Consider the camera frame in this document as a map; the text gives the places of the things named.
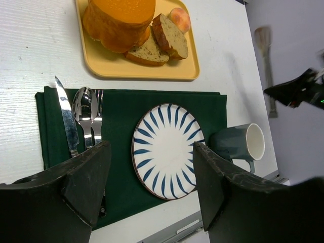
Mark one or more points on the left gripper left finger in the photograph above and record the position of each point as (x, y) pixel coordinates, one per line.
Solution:
(59, 204)

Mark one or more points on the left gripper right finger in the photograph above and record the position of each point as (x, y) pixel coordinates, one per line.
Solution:
(237, 206)

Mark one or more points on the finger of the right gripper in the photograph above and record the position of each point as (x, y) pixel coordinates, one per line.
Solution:
(308, 88)

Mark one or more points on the metal tongs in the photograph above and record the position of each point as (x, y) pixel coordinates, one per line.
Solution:
(263, 40)

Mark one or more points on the seeded bread slice back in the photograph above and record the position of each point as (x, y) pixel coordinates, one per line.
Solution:
(170, 38)

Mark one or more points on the seeded bread slice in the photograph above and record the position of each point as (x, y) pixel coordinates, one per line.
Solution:
(170, 38)
(149, 53)

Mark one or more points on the round bread bun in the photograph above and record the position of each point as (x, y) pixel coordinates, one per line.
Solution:
(181, 19)

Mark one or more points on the seeded bread slice front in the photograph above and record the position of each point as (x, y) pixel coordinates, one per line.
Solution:
(149, 53)

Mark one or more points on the orange bread loaf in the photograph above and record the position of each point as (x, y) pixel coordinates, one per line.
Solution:
(119, 25)

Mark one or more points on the dark green cloth mat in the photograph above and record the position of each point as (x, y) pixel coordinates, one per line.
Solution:
(122, 109)

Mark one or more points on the grey-blue mug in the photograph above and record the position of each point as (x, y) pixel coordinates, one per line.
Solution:
(244, 142)

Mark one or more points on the table knife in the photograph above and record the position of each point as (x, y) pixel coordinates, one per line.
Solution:
(68, 119)

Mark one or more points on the metal fork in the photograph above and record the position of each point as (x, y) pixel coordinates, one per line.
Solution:
(97, 123)

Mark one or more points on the blue striped white plate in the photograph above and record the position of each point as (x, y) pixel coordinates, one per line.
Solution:
(162, 151)

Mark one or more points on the metal spoon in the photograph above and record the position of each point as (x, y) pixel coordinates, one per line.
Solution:
(84, 108)

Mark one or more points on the yellow tray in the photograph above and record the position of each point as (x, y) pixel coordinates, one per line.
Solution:
(107, 64)

